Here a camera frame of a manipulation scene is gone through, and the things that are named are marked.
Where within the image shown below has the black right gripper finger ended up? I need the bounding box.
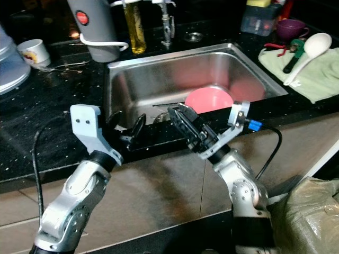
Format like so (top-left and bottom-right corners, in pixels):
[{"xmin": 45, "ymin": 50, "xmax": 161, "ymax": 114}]
[
  {"xmin": 174, "ymin": 104, "xmax": 204, "ymax": 129},
  {"xmin": 167, "ymin": 106, "xmax": 194, "ymax": 141}
]

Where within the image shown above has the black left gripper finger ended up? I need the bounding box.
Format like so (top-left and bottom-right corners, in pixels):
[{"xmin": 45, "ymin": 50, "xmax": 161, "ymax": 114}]
[
  {"xmin": 112, "ymin": 111, "xmax": 130, "ymax": 133},
  {"xmin": 129, "ymin": 114, "xmax": 147, "ymax": 143}
]

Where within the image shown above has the steel bowl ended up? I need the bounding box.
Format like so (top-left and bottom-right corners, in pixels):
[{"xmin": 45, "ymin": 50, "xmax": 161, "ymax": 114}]
[{"xmin": 151, "ymin": 111, "xmax": 173, "ymax": 125}]

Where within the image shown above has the pink bowl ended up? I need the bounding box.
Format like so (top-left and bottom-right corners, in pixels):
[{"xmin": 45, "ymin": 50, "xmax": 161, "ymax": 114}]
[{"xmin": 184, "ymin": 86, "xmax": 235, "ymax": 113}]

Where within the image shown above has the stainless steel sink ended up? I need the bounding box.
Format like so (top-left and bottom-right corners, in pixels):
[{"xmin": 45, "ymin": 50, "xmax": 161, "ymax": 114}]
[{"xmin": 106, "ymin": 42, "xmax": 289, "ymax": 130}]

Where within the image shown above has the round steel sink strainer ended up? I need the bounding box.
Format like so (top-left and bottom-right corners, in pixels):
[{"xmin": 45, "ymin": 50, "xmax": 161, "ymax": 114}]
[{"xmin": 184, "ymin": 32, "xmax": 204, "ymax": 43}]

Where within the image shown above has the yellow oil bottle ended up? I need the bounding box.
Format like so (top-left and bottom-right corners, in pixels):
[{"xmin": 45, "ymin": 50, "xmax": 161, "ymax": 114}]
[{"xmin": 123, "ymin": 0, "xmax": 147, "ymax": 55}]

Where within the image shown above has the chrome faucet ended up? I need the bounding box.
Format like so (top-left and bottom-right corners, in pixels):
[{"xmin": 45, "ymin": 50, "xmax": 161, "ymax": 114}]
[{"xmin": 156, "ymin": 0, "xmax": 176, "ymax": 49}]

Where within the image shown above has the thin steel cutlery piece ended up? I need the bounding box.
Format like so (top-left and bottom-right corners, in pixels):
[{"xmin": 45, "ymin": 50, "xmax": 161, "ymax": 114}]
[{"xmin": 38, "ymin": 60, "xmax": 92, "ymax": 73}]

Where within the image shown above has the grey electric kettle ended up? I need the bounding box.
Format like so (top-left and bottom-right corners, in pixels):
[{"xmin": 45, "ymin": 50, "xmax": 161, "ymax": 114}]
[{"xmin": 66, "ymin": 0, "xmax": 121, "ymax": 63}]

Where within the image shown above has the red peeler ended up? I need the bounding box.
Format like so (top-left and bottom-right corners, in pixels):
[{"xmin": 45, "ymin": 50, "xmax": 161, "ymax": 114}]
[{"xmin": 262, "ymin": 42, "xmax": 289, "ymax": 56}]

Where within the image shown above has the white printed cup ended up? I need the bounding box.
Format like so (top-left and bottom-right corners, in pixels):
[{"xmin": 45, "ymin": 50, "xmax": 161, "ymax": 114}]
[{"xmin": 17, "ymin": 39, "xmax": 52, "ymax": 68}]

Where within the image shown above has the clear plastic container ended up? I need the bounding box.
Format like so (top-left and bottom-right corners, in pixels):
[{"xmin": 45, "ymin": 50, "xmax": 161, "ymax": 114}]
[{"xmin": 240, "ymin": 3, "xmax": 282, "ymax": 37}]

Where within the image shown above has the purple cup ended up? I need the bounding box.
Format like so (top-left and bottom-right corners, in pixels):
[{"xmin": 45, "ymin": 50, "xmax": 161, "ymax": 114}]
[{"xmin": 275, "ymin": 19, "xmax": 309, "ymax": 42}]

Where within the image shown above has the yellow green sponge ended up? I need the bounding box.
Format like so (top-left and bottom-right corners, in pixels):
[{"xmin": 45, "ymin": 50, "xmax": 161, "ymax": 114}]
[{"xmin": 246, "ymin": 0, "xmax": 272, "ymax": 8}]

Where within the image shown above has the light green cloth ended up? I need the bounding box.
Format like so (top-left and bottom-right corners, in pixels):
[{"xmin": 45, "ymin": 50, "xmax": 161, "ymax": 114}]
[{"xmin": 258, "ymin": 43, "xmax": 339, "ymax": 104}]

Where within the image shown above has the red plastic object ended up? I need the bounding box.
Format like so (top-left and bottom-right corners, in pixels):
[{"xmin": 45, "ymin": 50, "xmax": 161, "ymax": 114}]
[{"xmin": 275, "ymin": 0, "xmax": 295, "ymax": 22}]

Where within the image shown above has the white plastic ladle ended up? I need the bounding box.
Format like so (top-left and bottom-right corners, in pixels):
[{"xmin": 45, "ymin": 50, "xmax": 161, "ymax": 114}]
[{"xmin": 283, "ymin": 33, "xmax": 333, "ymax": 87}]

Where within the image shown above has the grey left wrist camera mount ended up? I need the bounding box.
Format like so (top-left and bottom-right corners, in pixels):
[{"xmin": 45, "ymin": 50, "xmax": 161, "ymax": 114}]
[{"xmin": 70, "ymin": 104, "xmax": 121, "ymax": 169}]

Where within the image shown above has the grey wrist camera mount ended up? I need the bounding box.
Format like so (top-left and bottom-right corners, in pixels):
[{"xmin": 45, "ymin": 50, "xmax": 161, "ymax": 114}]
[
  {"xmin": 70, "ymin": 104, "xmax": 121, "ymax": 169},
  {"xmin": 199, "ymin": 102, "xmax": 251, "ymax": 160}
]

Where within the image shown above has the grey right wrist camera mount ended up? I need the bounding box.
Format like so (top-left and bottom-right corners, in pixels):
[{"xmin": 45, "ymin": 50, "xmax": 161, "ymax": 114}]
[{"xmin": 199, "ymin": 102, "xmax": 251, "ymax": 160}]

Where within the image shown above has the black cable with blue plug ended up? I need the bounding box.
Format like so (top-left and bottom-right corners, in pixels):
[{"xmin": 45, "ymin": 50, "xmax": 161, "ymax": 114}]
[{"xmin": 244, "ymin": 119, "xmax": 282, "ymax": 180}]

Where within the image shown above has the white kettle cord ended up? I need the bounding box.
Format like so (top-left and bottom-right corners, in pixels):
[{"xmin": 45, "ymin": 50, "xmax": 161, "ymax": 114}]
[{"xmin": 79, "ymin": 33, "xmax": 129, "ymax": 52}]

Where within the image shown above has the green black handled utensil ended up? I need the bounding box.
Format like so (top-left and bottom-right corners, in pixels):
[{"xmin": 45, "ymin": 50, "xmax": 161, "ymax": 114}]
[{"xmin": 283, "ymin": 38, "xmax": 306, "ymax": 74}]

